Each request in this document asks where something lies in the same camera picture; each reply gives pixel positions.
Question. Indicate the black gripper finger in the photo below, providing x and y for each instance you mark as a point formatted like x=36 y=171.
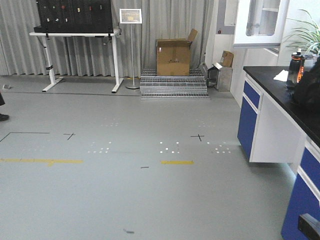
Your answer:
x=309 y=226

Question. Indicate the blue white lab bench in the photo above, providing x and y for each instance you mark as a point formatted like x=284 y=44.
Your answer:
x=272 y=129

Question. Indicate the black bag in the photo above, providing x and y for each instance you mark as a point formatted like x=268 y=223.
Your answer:
x=307 y=92

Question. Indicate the white paper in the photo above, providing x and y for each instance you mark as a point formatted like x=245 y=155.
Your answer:
x=282 y=76

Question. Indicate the dark water bottle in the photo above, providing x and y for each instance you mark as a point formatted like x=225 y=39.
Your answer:
x=296 y=69

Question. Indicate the metal bin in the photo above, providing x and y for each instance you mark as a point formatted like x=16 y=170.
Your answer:
x=219 y=77

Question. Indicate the metal grate steps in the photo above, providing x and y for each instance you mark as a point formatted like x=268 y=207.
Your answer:
x=158 y=87

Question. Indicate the green plant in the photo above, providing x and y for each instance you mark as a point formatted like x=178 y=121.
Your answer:
x=305 y=35

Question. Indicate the small cardboard box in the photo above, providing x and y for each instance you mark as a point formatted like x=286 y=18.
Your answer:
x=227 y=59

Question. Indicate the large cardboard box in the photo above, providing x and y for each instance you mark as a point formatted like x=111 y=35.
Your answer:
x=174 y=55

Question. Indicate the sign stand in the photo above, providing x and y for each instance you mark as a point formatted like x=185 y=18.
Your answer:
x=131 y=16

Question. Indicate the white standing desk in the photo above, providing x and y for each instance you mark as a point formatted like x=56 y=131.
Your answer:
x=113 y=36

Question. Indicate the black shoe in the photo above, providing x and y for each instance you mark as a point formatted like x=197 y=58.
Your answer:
x=4 y=117

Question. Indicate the black pegboard panel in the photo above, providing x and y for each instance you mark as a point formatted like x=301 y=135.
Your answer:
x=75 y=16

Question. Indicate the grey curtain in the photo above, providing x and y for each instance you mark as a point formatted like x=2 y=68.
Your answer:
x=22 y=54

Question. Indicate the white wall cabinet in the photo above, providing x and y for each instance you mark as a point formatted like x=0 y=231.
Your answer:
x=260 y=23

